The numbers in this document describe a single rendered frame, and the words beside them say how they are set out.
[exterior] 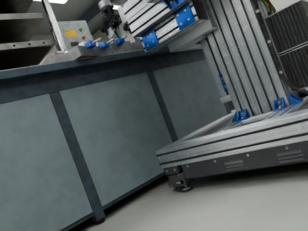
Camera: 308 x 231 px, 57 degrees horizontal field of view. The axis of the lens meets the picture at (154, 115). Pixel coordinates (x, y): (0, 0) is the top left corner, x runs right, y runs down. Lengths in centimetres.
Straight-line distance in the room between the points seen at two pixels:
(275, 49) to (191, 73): 81
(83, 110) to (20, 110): 30
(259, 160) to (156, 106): 82
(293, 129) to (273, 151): 11
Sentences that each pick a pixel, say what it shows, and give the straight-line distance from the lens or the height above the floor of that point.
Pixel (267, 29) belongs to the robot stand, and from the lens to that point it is 141.
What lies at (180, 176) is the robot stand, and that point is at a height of 8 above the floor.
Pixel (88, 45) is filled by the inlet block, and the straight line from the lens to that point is 152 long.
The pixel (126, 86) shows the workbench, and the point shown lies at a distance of 166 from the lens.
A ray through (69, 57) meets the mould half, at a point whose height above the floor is 82.
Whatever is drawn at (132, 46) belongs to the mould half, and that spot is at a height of 85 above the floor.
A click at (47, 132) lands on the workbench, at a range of 139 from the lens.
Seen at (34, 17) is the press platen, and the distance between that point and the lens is 264.
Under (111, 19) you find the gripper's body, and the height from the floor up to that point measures 101.
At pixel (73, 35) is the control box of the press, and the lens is 272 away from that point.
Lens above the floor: 39
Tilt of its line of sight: 1 degrees up
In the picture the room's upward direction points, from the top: 21 degrees counter-clockwise
